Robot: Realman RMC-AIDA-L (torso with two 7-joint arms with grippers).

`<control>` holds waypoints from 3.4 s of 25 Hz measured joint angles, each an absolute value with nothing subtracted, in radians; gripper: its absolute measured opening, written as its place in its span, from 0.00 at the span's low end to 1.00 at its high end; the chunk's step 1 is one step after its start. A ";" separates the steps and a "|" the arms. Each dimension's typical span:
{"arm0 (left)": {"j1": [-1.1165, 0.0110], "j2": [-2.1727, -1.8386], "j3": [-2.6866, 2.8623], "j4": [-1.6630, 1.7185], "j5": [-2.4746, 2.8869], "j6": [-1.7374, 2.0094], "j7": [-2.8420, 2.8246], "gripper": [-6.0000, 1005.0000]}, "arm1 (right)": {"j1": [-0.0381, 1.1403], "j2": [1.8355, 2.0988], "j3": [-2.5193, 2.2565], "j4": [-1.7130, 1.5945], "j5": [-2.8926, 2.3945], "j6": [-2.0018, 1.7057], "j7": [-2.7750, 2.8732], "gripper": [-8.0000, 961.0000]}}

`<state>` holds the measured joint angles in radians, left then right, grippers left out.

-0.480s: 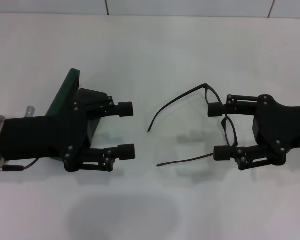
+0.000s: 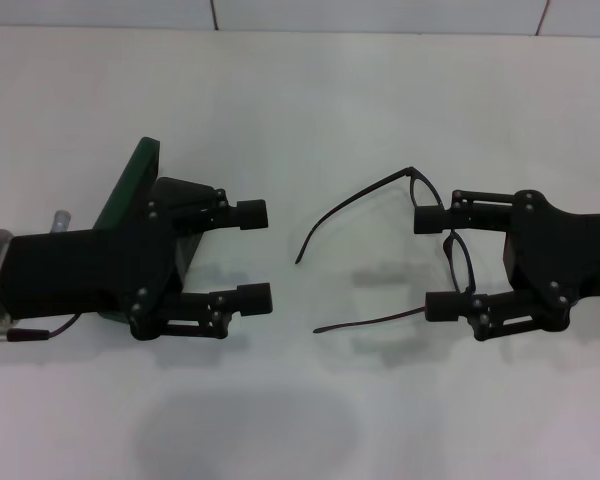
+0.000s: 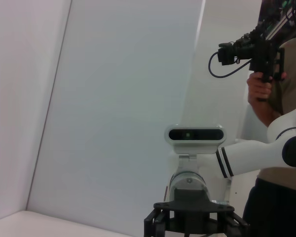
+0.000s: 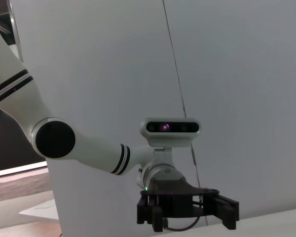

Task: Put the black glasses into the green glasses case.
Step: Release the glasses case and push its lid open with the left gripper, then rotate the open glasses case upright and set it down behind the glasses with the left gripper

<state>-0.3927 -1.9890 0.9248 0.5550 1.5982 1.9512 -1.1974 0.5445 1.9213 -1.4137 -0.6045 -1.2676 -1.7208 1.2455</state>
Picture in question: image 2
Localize green glasses case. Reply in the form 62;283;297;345
92;137;201;322

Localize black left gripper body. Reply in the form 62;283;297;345
0;198;186;321

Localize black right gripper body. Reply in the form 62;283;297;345
502;189;600;331

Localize black glasses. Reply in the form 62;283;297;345
293;167;477;334

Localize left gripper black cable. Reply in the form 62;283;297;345
0;313;86;351

